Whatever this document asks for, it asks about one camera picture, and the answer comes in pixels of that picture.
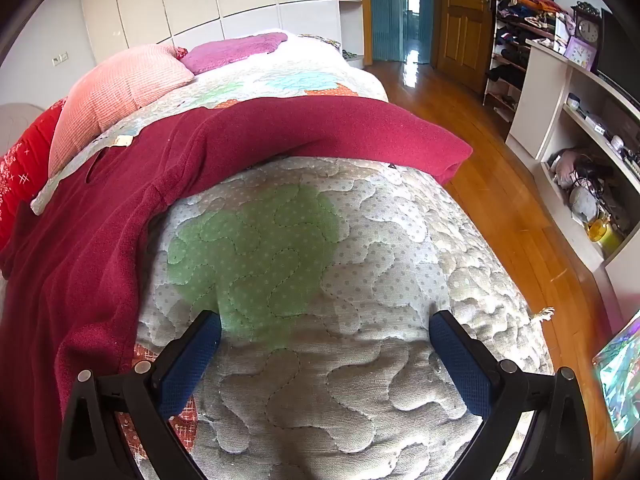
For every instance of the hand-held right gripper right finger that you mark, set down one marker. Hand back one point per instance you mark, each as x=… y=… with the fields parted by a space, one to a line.
x=460 y=365

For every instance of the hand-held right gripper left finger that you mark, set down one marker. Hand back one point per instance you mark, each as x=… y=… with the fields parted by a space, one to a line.
x=192 y=360

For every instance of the dark red sweater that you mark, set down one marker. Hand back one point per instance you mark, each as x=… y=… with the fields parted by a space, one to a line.
x=100 y=240

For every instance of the pile of mixed clothes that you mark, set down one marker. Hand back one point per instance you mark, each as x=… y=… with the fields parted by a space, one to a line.
x=530 y=2

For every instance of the quilted heart pattern bedspread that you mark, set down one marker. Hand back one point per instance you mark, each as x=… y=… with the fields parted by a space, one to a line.
x=310 y=270

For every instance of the iridescent shiny box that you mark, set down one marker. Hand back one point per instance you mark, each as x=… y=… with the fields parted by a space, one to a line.
x=622 y=380

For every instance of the yellow bottle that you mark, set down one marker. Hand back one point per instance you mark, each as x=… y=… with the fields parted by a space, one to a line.
x=605 y=235

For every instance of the pink plush cloth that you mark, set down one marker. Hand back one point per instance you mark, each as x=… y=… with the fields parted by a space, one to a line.
x=565 y=165

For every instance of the black hair dryer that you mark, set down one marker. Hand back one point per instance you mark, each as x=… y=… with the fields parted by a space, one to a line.
x=592 y=170

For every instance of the red embroidered pillow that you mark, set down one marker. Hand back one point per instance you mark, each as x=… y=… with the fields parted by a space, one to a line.
x=25 y=160

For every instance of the pink checked pillow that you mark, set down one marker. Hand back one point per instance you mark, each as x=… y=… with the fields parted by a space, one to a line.
x=110 y=95

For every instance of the white shelf desk unit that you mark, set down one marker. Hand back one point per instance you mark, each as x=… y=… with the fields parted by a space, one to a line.
x=542 y=95

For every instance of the beige headboard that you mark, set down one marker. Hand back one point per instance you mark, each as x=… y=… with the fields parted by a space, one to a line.
x=20 y=125

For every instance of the shoe rack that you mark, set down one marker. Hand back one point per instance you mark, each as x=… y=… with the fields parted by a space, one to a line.
x=505 y=75

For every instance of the magenta fuzzy blanket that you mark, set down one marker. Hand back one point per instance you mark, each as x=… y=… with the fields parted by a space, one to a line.
x=225 y=52

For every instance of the purple alarm clock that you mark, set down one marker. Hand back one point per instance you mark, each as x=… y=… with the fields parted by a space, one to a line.
x=580 y=54

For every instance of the black television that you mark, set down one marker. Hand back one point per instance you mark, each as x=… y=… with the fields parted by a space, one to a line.
x=620 y=60

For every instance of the brown wooden door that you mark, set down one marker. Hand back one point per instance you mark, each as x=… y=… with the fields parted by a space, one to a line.
x=462 y=20

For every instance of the dark ornate table clock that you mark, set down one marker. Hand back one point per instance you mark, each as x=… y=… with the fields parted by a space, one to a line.
x=587 y=27

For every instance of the blue sliding door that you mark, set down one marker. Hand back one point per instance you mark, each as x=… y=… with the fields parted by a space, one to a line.
x=385 y=10

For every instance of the white wall socket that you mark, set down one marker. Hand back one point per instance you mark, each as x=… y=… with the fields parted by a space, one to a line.
x=60 y=59

